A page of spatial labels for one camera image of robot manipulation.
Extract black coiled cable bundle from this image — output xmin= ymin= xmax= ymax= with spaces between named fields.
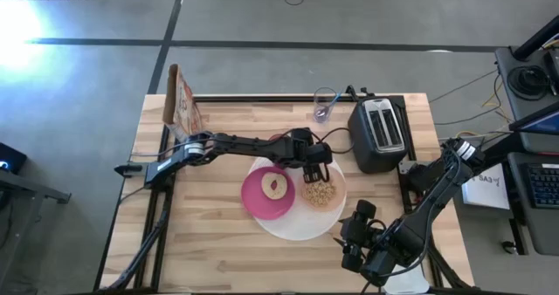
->
xmin=507 ymin=65 xmax=552 ymax=102

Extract grey metal stand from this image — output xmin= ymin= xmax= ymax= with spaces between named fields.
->
xmin=0 ymin=168 xmax=72 ymax=287

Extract black box with blue light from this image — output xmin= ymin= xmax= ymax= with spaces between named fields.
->
xmin=0 ymin=141 xmax=28 ymax=176

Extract grey floor cable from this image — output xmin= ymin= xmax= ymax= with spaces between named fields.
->
xmin=427 ymin=70 xmax=499 ymax=104

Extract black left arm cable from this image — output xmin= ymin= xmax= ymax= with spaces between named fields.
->
xmin=321 ymin=127 xmax=353 ymax=154

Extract laptop with blue screen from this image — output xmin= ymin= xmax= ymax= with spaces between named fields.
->
xmin=508 ymin=102 xmax=559 ymax=154

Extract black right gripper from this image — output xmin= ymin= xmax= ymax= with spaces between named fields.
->
xmin=339 ymin=218 xmax=385 ymax=273

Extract yellow cable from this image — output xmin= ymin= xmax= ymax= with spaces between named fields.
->
xmin=453 ymin=74 xmax=512 ymax=141

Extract white rectangular plastic tray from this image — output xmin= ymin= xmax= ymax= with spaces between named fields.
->
xmin=383 ymin=264 xmax=431 ymax=295

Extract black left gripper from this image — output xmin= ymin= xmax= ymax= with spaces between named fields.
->
xmin=290 ymin=128 xmax=334 ymax=185

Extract round brown bagel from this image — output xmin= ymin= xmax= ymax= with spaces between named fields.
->
xmin=260 ymin=171 xmax=289 ymax=201

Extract black aluminium table frame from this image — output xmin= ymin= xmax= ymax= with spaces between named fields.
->
xmin=93 ymin=85 xmax=477 ymax=294

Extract black computer keyboard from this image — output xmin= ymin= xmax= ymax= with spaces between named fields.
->
xmin=526 ymin=163 xmax=559 ymax=209

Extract blue plastic spoon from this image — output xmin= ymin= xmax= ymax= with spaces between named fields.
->
xmin=325 ymin=86 xmax=344 ymax=113

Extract black toaster power cord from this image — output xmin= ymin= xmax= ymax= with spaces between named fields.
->
xmin=344 ymin=84 xmax=372 ymax=99

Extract peach plastic bowl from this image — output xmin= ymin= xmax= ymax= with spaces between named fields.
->
xmin=298 ymin=163 xmax=348 ymax=213

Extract clear glass tumbler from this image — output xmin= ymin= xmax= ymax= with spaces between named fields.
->
xmin=312 ymin=86 xmax=338 ymax=124

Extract cereal rings heap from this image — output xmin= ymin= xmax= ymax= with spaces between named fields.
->
xmin=301 ymin=179 xmax=337 ymax=208

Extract black table edge bracket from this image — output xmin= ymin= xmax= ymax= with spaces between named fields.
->
xmin=114 ymin=163 xmax=145 ymax=178

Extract white paper sheet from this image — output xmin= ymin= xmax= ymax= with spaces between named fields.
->
xmin=461 ymin=161 xmax=511 ymax=211

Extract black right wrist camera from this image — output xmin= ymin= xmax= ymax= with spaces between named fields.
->
xmin=355 ymin=199 xmax=377 ymax=220

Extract grey desk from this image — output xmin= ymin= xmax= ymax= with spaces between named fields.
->
xmin=494 ymin=45 xmax=559 ymax=257

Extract pumpkin cereal box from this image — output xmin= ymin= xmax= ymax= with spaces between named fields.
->
xmin=162 ymin=63 xmax=204 ymax=143

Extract black two-slot toaster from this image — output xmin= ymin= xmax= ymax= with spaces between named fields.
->
xmin=348 ymin=96 xmax=411 ymax=174

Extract pink plastic plate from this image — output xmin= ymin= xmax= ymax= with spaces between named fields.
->
xmin=240 ymin=166 xmax=297 ymax=221

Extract large white round plate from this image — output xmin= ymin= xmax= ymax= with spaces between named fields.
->
xmin=247 ymin=154 xmax=349 ymax=243

